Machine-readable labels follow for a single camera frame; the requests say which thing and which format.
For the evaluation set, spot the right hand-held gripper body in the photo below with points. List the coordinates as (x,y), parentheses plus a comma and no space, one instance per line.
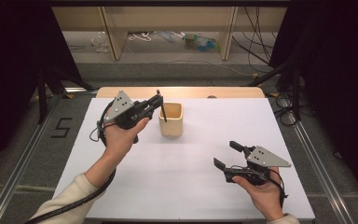
(261,159)

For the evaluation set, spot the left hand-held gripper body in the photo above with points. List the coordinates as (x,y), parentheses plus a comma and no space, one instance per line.
(122,107)

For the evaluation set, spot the black pen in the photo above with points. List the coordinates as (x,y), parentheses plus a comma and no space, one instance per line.
(164,113)

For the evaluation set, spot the beige square pen holder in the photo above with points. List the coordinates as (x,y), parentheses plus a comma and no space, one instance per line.
(171,127)

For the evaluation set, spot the person's left hand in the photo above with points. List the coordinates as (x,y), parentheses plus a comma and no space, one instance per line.
(119,140)

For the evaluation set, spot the person's right hand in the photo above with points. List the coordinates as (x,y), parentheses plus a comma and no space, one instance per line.
(265,196)

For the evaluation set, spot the white board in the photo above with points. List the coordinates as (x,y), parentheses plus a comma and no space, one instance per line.
(180,186)

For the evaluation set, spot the wooden table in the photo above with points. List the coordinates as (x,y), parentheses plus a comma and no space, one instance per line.
(199,92)

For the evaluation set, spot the black tripod stand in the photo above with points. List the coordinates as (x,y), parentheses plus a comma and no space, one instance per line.
(296,99)
(42,99)

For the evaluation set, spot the clear plastic wrapping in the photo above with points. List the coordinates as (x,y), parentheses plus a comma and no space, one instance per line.
(100,42)

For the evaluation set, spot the clear bag of colourful things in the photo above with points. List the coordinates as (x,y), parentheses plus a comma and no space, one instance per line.
(200,43)

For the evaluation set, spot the light wooden shelf unit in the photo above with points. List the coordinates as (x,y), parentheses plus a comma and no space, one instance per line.
(167,18)

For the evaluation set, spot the black curtain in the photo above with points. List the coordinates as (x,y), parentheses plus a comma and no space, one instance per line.
(12,62)
(338,77)

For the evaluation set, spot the aluminium floor rail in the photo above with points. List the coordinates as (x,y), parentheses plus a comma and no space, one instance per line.
(320,161)
(18,174)

